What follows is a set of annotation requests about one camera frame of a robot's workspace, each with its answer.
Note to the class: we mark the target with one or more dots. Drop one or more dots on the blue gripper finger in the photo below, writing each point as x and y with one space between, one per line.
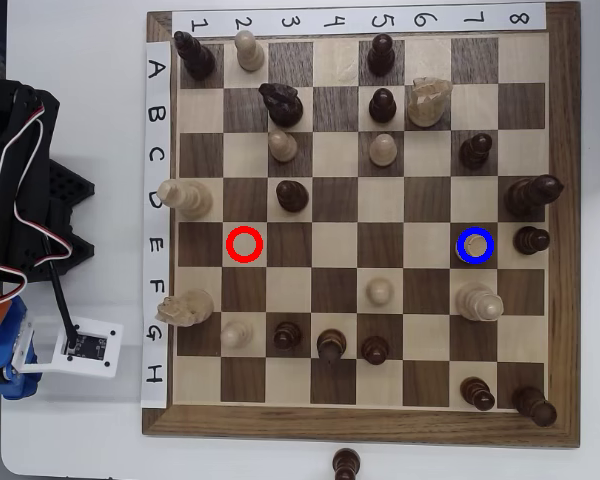
22 385

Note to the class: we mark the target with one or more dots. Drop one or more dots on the light wooden rook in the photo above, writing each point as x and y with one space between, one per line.
475 246

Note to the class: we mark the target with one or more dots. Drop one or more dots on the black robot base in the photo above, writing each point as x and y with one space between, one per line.
65 187

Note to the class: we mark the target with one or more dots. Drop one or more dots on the light wooden knight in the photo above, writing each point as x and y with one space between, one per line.
427 102
190 305

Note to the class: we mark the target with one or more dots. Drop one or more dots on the white letter label strip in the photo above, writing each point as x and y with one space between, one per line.
155 222

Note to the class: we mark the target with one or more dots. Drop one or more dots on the light wooden pawn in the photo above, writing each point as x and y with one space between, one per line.
282 147
250 52
236 334
383 150
380 291

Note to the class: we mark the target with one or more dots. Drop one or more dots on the light wooden queen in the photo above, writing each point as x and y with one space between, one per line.
190 197

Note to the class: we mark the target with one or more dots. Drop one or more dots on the dark wooden pawn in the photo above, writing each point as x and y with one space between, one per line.
381 57
346 462
475 392
527 240
292 196
287 336
375 350
382 107

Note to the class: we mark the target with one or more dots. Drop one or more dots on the dark wooden rook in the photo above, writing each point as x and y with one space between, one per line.
331 344
532 404

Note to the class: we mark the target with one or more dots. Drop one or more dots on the wooden chessboard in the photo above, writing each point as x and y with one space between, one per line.
335 245

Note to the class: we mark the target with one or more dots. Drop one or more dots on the dark wooden bishop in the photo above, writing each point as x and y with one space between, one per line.
197 57
475 152

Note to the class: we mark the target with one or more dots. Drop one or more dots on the dark wooden knight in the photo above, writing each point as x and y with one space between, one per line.
282 107

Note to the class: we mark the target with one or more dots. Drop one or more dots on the white number label strip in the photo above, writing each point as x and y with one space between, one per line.
310 15

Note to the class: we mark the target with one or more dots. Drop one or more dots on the light wooden bishop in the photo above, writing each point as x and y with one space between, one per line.
475 300

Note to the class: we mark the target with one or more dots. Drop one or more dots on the dark wooden king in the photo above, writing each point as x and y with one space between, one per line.
527 197

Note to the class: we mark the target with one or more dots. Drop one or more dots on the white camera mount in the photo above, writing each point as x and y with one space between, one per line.
95 368

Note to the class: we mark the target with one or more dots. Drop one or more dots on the black camera circuit board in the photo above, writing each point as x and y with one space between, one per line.
90 345

